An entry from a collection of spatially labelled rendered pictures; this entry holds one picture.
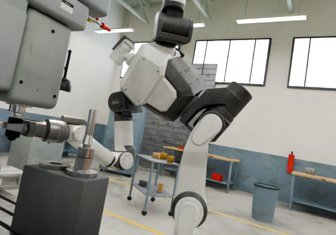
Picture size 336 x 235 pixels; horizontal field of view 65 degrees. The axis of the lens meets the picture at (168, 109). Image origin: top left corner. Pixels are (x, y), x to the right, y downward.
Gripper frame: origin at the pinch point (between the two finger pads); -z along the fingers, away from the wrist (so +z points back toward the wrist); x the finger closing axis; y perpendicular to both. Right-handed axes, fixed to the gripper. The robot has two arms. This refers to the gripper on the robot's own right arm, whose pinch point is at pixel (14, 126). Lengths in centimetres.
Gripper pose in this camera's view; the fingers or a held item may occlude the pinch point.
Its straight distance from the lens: 108.5
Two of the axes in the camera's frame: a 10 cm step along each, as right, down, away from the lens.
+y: -1.6, 9.8, -0.9
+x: 7.1, 0.6, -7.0
